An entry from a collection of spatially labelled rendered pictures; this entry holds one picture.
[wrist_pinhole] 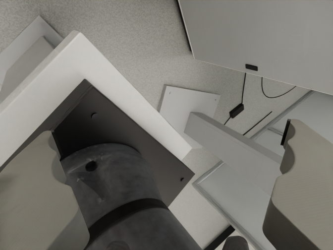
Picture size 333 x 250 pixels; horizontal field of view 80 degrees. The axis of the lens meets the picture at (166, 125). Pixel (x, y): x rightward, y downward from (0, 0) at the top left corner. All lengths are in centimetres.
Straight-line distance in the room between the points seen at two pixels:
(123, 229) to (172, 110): 115
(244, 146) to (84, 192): 97
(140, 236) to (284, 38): 75
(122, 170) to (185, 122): 119
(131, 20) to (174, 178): 87
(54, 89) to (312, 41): 71
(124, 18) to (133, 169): 92
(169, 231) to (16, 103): 20
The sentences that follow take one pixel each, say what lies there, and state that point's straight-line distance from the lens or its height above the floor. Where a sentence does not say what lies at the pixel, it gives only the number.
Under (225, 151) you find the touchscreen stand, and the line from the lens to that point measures 119.
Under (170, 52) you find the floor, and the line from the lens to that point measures 122.
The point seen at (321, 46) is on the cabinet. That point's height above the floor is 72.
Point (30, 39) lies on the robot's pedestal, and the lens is 100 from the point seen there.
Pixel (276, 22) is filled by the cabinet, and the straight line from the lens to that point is 82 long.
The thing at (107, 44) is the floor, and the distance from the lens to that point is 106.
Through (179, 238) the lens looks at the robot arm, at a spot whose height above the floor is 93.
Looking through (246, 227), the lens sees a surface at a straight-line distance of 172.
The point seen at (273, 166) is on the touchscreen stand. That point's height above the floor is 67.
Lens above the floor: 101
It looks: 48 degrees down
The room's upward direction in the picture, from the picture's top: 128 degrees clockwise
